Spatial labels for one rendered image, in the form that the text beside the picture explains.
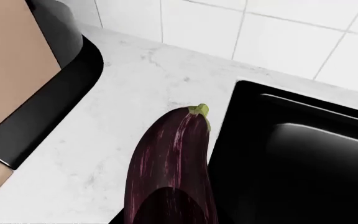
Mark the dark purple eggplant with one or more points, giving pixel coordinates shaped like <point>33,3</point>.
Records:
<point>172,149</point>

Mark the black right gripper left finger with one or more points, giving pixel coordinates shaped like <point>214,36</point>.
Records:
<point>118,219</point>

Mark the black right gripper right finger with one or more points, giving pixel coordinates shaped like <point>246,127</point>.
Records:
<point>172,207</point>

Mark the black rounded glossy column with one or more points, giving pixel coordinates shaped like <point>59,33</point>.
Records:
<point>56,28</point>

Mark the black sink basin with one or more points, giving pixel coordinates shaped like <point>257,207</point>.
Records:
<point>294,158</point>

